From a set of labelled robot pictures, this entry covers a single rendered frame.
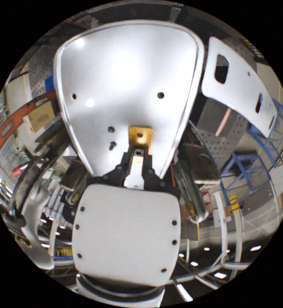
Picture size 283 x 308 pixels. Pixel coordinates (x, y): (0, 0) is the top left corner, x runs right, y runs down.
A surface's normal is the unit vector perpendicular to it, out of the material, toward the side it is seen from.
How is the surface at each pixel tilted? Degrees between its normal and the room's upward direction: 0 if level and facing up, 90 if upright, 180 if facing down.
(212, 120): 0
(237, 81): 0
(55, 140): 90
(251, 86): 0
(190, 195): 78
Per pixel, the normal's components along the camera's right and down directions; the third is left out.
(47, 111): 0.99, 0.12
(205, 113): -0.08, 0.70
